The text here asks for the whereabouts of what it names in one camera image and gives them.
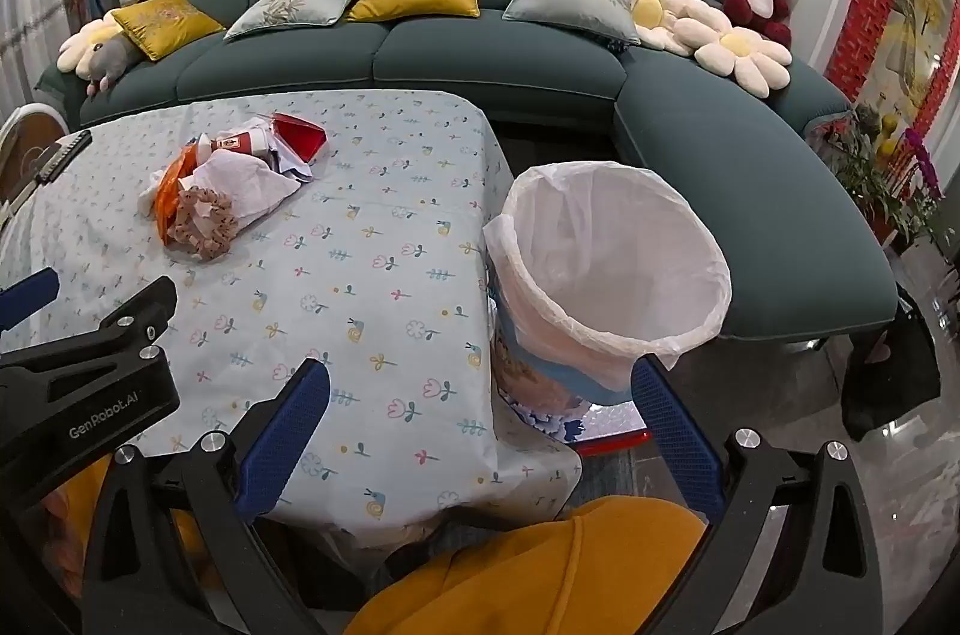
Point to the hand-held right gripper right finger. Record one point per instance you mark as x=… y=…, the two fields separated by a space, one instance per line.
x=675 y=432

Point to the person's left forearm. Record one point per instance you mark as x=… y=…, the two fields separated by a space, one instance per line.
x=75 y=485

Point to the white sheer curtain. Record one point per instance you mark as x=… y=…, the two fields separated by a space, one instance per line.
x=37 y=28

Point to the red carton box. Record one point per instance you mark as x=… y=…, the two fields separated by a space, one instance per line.
x=296 y=139

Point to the brown scrunchie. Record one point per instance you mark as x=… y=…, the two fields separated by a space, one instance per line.
x=202 y=223

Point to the red-edged floor mat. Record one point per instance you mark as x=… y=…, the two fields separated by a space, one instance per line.
x=615 y=444

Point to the white flower cushion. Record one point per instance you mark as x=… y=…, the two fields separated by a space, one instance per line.
x=649 y=9
x=731 y=47
x=79 y=47

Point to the red paper cup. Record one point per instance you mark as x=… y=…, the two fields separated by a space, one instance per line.
x=240 y=142

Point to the white tissue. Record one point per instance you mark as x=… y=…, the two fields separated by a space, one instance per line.
x=152 y=185

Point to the purple orchid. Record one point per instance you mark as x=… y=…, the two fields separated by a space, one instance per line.
x=922 y=155

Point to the black toothed tool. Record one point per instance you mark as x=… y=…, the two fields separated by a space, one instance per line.
x=64 y=151

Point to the floral tablecloth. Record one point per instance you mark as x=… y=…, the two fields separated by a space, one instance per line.
x=337 y=275

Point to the green potted plant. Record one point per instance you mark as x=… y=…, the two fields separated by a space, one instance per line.
x=870 y=178

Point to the orange plastic packet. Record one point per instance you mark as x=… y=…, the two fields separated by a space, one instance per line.
x=166 y=193

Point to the white round object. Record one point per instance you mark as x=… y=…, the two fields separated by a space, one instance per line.
x=30 y=155

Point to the blue patterned bin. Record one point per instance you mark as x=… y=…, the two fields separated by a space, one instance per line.
x=525 y=380

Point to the teal sectional sofa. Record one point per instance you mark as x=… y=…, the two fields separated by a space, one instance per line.
x=450 y=50

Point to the black bag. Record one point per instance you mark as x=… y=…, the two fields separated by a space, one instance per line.
x=892 y=373

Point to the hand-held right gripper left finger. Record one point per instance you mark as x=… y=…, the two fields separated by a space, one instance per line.
x=281 y=440

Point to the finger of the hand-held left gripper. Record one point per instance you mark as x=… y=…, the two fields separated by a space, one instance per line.
x=127 y=324
x=30 y=298

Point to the grey plush mouse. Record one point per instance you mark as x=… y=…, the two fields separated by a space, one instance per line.
x=109 y=56

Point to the person's yellow hoodie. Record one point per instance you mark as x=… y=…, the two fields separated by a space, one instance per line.
x=540 y=575

